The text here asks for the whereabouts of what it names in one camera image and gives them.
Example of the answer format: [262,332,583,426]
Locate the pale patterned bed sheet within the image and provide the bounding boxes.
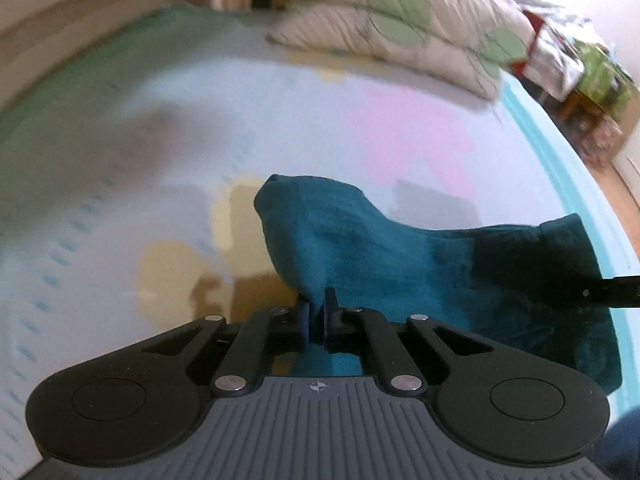
[1,6,639,479]

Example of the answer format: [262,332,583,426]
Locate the teal pants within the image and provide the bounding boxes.
[254,176,623,392]

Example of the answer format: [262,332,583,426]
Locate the cluttered wooden side table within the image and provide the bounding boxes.
[506,0,639,167]

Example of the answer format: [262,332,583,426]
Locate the leaf print folded quilt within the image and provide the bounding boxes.
[269,0,535,101]

